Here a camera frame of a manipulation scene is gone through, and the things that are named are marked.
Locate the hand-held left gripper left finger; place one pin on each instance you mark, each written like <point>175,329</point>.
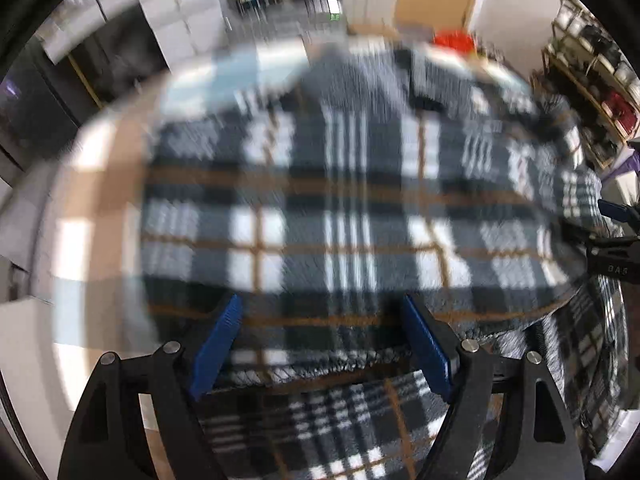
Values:
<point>216,355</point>

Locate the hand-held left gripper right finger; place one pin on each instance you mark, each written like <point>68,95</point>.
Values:
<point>429,355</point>

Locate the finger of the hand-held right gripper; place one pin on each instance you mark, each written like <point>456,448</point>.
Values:
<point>616,209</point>

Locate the plaid knit sweater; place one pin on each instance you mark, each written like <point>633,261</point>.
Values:
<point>350,185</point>

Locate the purple cloth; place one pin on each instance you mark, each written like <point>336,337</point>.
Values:
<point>627,172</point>

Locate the metal shoe rack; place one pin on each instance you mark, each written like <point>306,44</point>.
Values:
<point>590,75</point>

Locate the checkered blanket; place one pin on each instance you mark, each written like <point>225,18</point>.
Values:
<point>100,210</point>

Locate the red plastic bag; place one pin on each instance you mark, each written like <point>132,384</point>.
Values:
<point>452,41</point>

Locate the dark grey refrigerator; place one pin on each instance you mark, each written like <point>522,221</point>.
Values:
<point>45,105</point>

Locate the white drawer unit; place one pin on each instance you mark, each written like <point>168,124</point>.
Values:
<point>185,10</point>

